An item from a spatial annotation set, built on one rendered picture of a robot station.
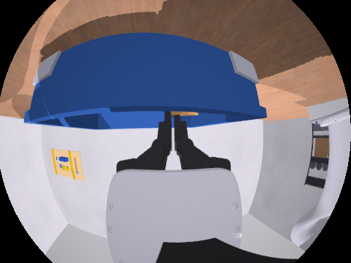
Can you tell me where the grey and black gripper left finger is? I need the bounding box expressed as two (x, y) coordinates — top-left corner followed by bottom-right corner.
(116, 112), (172, 172)

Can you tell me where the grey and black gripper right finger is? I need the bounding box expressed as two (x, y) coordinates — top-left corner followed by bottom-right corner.
(174, 115), (231, 171)

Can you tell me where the blue plastic crate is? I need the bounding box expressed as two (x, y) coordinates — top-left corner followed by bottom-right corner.
(24, 33), (267, 130)

